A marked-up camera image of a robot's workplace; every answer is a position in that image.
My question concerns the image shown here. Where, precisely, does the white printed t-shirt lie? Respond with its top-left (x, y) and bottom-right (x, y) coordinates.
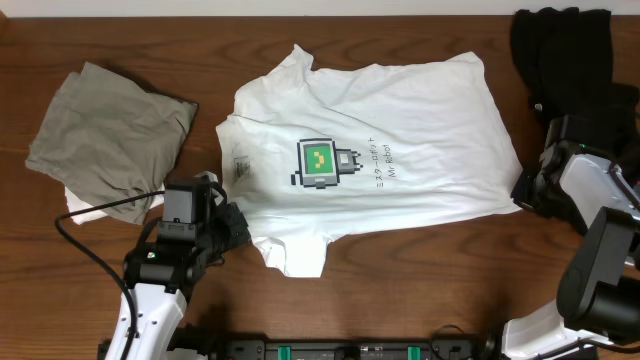
top-left (216, 47), bottom-right (521, 278)

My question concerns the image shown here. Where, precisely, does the folded olive green garment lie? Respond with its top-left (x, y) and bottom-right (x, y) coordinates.
top-left (26, 63), bottom-right (197, 224)

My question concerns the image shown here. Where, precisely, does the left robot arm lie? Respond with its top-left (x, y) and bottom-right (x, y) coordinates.
top-left (100, 172), bottom-right (251, 359)

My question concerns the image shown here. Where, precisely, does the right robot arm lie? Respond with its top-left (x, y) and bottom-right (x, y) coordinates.
top-left (496, 116), bottom-right (639, 359)

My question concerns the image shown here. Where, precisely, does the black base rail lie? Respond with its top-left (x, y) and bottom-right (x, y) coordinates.
top-left (127, 326), bottom-right (504, 360)

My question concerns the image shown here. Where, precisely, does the black garment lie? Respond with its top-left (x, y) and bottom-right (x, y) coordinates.
top-left (510, 7), bottom-right (639, 184)

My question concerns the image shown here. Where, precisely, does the folded white garment underneath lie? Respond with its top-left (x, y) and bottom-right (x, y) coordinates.
top-left (63, 182), bottom-right (169, 226)

